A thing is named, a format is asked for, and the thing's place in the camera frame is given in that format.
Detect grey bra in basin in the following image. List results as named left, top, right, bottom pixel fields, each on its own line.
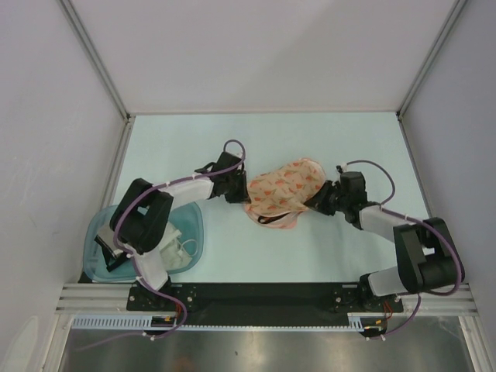
left=95, top=225, right=128, bottom=272

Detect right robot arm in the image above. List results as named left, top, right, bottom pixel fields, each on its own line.
left=305, top=171, right=465, bottom=311

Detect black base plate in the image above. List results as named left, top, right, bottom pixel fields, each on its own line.
left=126, top=282, right=403, bottom=325

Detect blue plastic basin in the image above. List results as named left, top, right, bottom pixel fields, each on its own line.
left=83, top=203, right=204, bottom=283

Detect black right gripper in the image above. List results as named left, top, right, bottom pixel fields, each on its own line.
left=304, top=180, right=350, bottom=216

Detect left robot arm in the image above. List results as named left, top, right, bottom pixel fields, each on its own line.
left=110, top=150, right=249, bottom=310

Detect pink mesh laundry bag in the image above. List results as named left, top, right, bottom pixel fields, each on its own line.
left=244, top=158, right=326, bottom=229

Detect orange bra black straps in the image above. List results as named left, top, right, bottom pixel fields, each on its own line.
left=257, top=211, right=307, bottom=226

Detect white slotted cable duct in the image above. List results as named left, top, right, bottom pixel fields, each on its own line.
left=72, top=314, right=386, bottom=332

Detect white bra in basin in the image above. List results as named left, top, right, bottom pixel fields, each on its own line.
left=158, top=223, right=198, bottom=271

